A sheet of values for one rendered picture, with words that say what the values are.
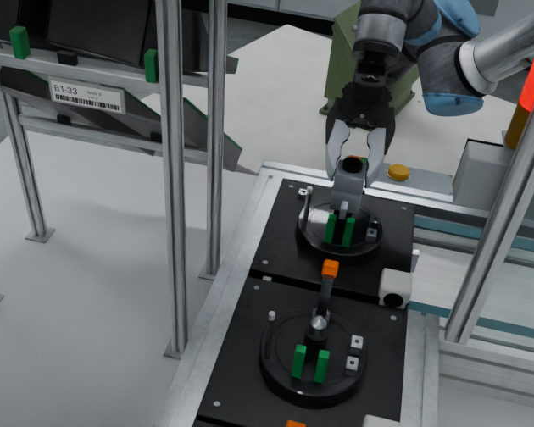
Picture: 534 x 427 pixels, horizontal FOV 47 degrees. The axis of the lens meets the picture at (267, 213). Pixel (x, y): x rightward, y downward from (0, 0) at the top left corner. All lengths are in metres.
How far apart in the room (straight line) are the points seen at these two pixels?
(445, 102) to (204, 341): 0.72
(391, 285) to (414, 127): 0.70
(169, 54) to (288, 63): 1.13
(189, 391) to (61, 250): 0.44
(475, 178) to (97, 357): 0.59
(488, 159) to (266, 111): 0.85
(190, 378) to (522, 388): 0.48
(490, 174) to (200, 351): 0.43
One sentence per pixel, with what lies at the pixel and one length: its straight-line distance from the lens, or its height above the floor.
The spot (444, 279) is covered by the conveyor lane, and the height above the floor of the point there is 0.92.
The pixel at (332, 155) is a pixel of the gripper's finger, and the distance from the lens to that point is 0.92.
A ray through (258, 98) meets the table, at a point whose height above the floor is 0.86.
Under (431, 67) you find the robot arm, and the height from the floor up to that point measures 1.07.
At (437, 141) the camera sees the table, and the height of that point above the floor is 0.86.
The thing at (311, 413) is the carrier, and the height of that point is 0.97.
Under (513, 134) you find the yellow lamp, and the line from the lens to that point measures 0.73.
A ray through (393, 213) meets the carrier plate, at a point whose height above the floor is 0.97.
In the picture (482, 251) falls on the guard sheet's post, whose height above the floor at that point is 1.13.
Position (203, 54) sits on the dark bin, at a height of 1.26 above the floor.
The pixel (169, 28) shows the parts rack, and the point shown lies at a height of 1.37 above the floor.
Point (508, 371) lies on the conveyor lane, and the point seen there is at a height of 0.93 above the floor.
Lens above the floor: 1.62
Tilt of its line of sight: 40 degrees down
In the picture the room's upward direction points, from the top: 5 degrees clockwise
